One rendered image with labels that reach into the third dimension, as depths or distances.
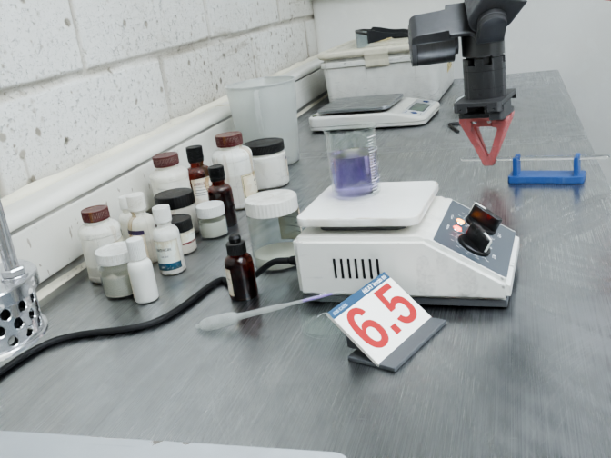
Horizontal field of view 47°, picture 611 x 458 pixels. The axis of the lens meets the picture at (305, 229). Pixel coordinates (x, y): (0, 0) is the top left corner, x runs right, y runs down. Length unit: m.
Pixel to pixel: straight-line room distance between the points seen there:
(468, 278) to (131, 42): 0.71
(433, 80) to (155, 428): 1.32
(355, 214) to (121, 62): 0.58
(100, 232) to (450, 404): 0.47
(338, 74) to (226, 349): 1.22
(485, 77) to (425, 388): 0.55
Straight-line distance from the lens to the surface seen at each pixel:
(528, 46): 2.10
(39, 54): 0.96
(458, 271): 0.64
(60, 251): 0.88
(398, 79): 1.74
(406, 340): 0.60
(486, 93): 0.99
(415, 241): 0.64
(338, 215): 0.66
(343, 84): 1.77
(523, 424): 0.50
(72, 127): 0.99
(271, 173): 1.12
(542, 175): 1.02
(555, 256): 0.77
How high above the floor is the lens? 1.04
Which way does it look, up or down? 18 degrees down
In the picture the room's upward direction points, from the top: 8 degrees counter-clockwise
